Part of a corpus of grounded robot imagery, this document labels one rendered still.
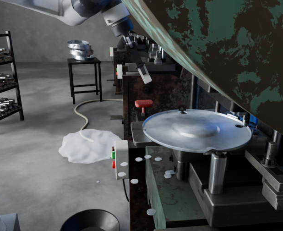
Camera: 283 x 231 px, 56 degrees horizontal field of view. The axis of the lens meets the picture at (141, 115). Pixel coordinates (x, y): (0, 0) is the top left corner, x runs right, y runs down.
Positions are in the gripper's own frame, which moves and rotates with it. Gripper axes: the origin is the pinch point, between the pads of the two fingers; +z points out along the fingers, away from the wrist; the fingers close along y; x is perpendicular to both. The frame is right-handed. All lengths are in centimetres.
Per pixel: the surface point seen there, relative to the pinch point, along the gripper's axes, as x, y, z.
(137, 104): -7.3, 2.8, 8.7
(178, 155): -1.3, 37.5, 15.2
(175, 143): -0.8, 42.2, 8.8
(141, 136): -7.8, 36.8, 5.8
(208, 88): 12.3, 37.3, 1.6
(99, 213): -56, -22, 64
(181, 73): 29, -119, 41
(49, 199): -87, -44, 55
